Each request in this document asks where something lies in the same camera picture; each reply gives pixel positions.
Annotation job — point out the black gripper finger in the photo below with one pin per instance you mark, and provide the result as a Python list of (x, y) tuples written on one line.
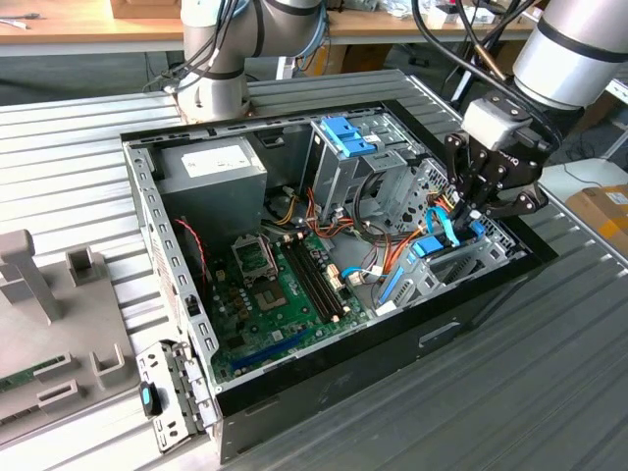
[(520, 202), (466, 167)]

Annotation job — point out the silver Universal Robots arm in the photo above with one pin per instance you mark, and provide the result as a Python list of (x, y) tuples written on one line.
[(564, 64)]

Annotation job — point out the grey metal disk bay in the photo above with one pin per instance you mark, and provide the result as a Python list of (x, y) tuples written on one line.
[(422, 287)]

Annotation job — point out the white side table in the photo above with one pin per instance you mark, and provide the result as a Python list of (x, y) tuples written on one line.
[(598, 172)]

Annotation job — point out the cardboard box yellow tape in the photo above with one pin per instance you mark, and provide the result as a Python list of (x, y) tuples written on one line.
[(603, 211)]

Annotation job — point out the black stand pole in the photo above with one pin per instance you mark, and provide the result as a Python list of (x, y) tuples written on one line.
[(467, 81)]

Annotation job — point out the blue plastic drive clip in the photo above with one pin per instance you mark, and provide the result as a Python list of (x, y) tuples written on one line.
[(358, 146), (338, 128)]

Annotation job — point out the grey metal drive cage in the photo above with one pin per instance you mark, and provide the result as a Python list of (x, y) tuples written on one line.
[(338, 181)]

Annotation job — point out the small brown cardboard box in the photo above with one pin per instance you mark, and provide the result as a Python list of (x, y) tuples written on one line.
[(368, 59)]

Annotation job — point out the wooden desk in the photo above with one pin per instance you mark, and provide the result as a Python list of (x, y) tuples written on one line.
[(73, 27), (373, 29)]

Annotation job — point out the black RAM slot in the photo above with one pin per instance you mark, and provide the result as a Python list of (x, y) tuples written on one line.
[(321, 279), (327, 279), (308, 279), (314, 279)]

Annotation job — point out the black open PC case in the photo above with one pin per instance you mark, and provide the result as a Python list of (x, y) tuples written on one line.
[(368, 363)]

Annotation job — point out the CPU socket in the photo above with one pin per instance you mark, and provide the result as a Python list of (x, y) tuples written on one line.
[(250, 255)]

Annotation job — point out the grey power supply unit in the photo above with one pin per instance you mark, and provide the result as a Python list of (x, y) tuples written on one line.
[(211, 196)]

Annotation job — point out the green motherboard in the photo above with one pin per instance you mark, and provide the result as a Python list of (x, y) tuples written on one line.
[(255, 319)]

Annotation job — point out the blue expansion slot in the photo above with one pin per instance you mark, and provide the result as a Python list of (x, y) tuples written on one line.
[(270, 349)]

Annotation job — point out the flat cardboard box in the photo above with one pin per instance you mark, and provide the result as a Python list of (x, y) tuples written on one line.
[(142, 9)]

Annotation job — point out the grey parts rack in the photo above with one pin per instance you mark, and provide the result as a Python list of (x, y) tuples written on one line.
[(64, 319)]

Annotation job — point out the green RAM stick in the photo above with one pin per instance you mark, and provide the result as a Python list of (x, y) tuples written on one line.
[(22, 380)]

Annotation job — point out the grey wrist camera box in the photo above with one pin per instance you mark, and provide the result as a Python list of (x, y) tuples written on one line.
[(493, 125)]

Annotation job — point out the aluminium profile frame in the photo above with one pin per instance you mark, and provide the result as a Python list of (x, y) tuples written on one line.
[(619, 90)]

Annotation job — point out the metal expansion slot bracket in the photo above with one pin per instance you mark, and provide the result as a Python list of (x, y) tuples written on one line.
[(154, 363)]

